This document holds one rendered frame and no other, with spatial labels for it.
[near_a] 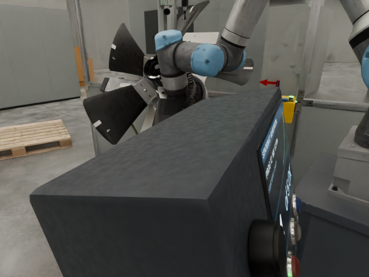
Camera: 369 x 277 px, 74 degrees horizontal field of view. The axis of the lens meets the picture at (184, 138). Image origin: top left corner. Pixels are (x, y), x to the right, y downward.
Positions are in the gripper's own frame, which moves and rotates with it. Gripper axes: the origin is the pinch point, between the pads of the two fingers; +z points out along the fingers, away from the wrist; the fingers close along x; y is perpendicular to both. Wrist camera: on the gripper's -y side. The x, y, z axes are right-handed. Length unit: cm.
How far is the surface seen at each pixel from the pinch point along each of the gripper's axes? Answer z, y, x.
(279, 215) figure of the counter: -34, -45, -34
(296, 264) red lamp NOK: -28, -45, -36
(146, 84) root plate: -10.8, 19.2, 22.8
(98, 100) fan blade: -8.0, 7.5, 40.0
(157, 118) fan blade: -5.6, 4.1, 10.3
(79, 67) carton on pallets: 200, 508, 631
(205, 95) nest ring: 0.9, 35.7, 4.3
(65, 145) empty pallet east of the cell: 131, 103, 237
